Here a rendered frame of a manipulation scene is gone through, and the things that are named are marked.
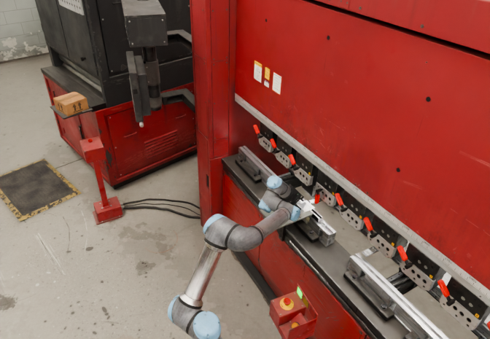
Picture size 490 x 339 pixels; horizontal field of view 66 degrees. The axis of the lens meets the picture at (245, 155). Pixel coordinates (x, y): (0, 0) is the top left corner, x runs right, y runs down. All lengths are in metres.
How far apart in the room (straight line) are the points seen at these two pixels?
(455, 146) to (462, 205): 0.22
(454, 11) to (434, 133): 0.41
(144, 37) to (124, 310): 1.94
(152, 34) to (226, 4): 0.49
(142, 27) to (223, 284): 1.99
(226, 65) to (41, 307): 2.22
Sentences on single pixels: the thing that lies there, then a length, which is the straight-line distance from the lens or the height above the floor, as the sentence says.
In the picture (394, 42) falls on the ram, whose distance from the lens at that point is 1.57.
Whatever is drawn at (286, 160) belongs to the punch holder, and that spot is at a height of 1.22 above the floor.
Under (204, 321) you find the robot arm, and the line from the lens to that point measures 1.78.
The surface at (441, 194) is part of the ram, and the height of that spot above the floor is 1.64.
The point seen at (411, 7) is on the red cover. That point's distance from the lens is 1.49.
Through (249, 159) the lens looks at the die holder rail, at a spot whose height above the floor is 0.95.
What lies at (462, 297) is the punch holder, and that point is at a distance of 1.73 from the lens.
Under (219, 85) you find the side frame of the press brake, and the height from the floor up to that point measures 1.48.
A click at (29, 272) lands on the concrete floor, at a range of 3.61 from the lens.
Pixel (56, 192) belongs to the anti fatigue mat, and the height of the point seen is 0.01.
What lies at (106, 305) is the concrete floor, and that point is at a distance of 3.18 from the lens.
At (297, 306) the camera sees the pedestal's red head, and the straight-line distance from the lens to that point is 2.12.
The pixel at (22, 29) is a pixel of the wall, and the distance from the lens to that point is 8.31.
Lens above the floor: 2.50
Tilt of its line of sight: 33 degrees down
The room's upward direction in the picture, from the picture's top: 2 degrees clockwise
